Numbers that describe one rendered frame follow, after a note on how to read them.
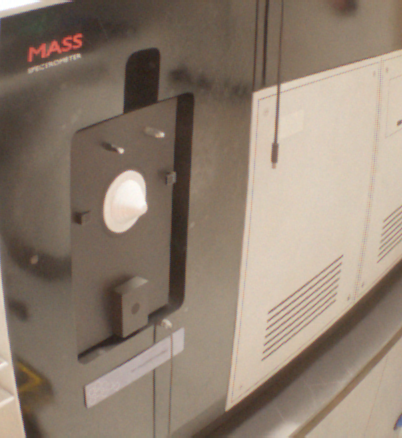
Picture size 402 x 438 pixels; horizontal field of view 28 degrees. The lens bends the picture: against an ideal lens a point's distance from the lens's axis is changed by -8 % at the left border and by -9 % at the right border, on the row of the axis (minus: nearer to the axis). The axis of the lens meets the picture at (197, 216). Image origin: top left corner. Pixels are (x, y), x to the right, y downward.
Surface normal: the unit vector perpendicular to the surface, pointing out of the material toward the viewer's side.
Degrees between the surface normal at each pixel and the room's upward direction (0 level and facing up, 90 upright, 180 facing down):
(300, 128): 90
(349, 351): 0
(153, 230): 90
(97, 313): 90
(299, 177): 90
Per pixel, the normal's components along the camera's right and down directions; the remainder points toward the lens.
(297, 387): 0.05, -0.91
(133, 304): 0.80, 0.29
